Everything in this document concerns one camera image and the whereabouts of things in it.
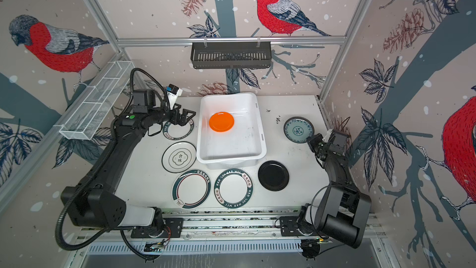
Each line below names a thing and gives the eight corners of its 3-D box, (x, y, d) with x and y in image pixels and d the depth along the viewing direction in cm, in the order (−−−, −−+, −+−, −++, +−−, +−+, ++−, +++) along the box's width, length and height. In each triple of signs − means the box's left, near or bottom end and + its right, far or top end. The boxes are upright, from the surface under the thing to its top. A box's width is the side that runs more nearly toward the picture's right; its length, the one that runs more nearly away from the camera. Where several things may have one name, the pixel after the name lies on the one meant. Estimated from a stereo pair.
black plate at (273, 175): (258, 191, 85) (259, 189, 83) (257, 162, 94) (257, 160, 92) (290, 191, 85) (291, 189, 83) (285, 162, 94) (286, 160, 92)
